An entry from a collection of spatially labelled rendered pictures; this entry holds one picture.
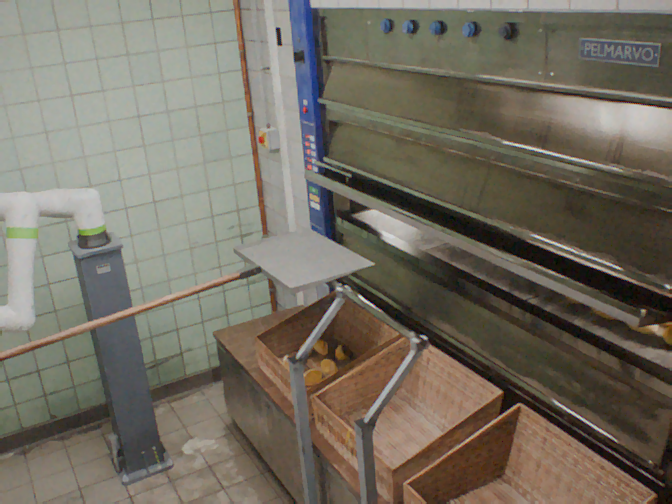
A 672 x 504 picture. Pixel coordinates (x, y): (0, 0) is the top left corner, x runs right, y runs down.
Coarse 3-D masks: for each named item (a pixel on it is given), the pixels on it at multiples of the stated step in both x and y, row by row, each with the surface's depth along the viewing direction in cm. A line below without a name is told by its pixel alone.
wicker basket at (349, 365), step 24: (312, 312) 341; (360, 312) 329; (264, 336) 333; (288, 336) 339; (336, 336) 349; (360, 336) 329; (384, 336) 312; (264, 360) 327; (312, 360) 335; (336, 360) 333; (360, 360) 293; (288, 384) 304; (312, 408) 289
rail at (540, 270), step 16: (320, 176) 310; (352, 192) 288; (400, 208) 260; (432, 224) 243; (464, 240) 229; (512, 256) 211; (544, 272) 200; (576, 288) 190; (592, 288) 187; (624, 304) 177
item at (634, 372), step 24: (384, 240) 304; (432, 264) 276; (480, 288) 253; (528, 312) 233; (576, 336) 216; (600, 336) 215; (600, 360) 209; (624, 360) 202; (648, 360) 200; (648, 384) 195
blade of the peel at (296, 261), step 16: (272, 240) 316; (288, 240) 314; (304, 240) 311; (320, 240) 309; (240, 256) 304; (256, 256) 302; (272, 256) 300; (288, 256) 298; (304, 256) 295; (320, 256) 293; (336, 256) 291; (352, 256) 289; (272, 272) 285; (288, 272) 283; (304, 272) 281; (320, 272) 279; (336, 272) 277; (352, 272) 275; (288, 288) 266; (304, 288) 267
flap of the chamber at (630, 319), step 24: (336, 192) 299; (384, 192) 295; (432, 216) 260; (456, 240) 233; (480, 240) 234; (504, 240) 235; (504, 264) 214; (552, 264) 213; (576, 264) 215; (552, 288) 198; (600, 288) 194; (624, 288) 196; (624, 312) 178; (648, 312) 178
